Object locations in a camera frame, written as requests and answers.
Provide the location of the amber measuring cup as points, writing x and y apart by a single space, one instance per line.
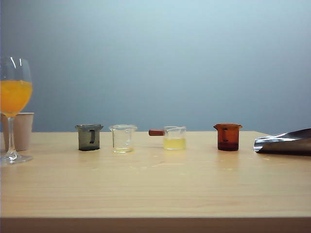
230 138

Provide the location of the clear glass measuring cup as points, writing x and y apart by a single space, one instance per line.
121 136

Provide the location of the beige paper cup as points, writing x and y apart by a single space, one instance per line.
23 131

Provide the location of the wine glass with orange juice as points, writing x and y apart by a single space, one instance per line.
14 97

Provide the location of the silver foil bag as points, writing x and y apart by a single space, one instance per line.
286 145

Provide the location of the smoky grey measuring cup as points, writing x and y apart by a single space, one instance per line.
83 140

